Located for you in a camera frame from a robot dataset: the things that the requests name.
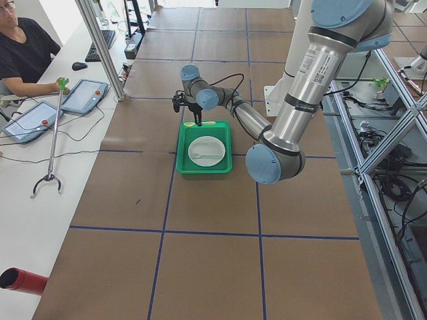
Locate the far blue teach pendant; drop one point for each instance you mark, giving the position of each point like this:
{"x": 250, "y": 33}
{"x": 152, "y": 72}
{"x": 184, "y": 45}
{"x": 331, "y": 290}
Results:
{"x": 84, "y": 96}

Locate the yellow plastic spoon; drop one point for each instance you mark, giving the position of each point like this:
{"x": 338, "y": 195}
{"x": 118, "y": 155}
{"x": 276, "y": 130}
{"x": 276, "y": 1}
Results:
{"x": 192, "y": 124}

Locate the aluminium side frame rail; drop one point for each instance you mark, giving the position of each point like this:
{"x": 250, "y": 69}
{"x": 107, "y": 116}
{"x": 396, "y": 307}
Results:
{"x": 377, "y": 112}

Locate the pale green plastic fork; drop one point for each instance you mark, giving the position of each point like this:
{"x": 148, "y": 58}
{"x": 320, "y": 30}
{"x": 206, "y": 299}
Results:
{"x": 205, "y": 156}

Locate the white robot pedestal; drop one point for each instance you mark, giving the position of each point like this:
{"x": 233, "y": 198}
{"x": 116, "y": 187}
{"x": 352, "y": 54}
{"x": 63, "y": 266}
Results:
{"x": 274, "y": 95}

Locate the red tube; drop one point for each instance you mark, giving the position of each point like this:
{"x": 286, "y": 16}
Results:
{"x": 23, "y": 281}

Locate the near blue teach pendant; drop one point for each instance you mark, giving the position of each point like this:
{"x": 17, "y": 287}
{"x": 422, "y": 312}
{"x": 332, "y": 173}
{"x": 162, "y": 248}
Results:
{"x": 32, "y": 123}

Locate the green plastic tray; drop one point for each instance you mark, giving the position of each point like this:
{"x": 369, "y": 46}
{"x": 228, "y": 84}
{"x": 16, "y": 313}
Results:
{"x": 220, "y": 130}

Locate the blue teach pendant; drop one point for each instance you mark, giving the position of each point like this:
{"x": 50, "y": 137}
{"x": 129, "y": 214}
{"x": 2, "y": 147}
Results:
{"x": 84, "y": 96}
{"x": 32, "y": 123}

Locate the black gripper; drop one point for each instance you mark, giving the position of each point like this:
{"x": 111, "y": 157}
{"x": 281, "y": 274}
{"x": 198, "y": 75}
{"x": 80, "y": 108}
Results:
{"x": 195, "y": 110}

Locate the aluminium frame post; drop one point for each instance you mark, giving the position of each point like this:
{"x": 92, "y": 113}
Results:
{"x": 88, "y": 15}

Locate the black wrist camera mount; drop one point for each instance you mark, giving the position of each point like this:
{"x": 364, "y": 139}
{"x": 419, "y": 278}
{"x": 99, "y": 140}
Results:
{"x": 178, "y": 101}

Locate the white round plate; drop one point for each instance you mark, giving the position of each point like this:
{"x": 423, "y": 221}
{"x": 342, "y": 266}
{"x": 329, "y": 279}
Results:
{"x": 206, "y": 145}

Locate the black computer mouse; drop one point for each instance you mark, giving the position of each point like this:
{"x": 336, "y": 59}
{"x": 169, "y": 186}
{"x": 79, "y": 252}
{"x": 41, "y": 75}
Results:
{"x": 76, "y": 66}

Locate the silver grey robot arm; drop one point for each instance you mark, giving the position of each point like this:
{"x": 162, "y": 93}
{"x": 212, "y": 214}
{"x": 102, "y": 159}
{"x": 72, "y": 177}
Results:
{"x": 325, "y": 32}

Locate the person in black shirt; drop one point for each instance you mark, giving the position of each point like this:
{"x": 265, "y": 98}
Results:
{"x": 26, "y": 52}

